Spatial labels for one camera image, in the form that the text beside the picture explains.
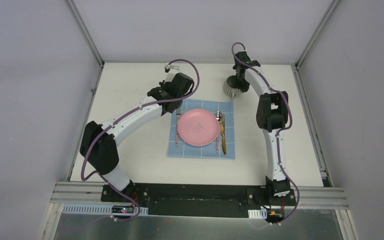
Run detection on grey ribbed mug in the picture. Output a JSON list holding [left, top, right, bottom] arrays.
[[223, 75, 243, 99]]

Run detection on pink handled fork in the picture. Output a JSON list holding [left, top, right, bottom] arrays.
[[174, 107, 182, 147]]

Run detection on pink plate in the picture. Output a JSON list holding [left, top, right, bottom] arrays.
[[178, 109, 219, 147]]

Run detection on pink handled spoon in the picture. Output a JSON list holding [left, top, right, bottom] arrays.
[[215, 110, 223, 154]]

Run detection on gold table knife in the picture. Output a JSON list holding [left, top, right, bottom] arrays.
[[220, 113, 227, 155]]

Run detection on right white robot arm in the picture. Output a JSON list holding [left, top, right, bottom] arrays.
[[224, 50, 291, 205]]

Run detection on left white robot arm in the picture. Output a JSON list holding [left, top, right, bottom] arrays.
[[79, 72, 195, 203]]

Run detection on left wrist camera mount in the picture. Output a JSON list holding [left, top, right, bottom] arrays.
[[164, 64, 181, 82]]

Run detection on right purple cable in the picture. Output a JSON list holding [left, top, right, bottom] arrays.
[[231, 42, 301, 226]]

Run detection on purple cable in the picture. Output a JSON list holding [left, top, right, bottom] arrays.
[[80, 58, 201, 222], [231, 42, 301, 226]]

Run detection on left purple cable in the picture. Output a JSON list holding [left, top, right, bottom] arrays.
[[80, 58, 201, 222]]

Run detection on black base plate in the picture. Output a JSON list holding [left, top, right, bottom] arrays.
[[100, 183, 298, 219]]

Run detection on aluminium frame rail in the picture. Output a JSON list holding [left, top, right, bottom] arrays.
[[39, 181, 359, 240]]

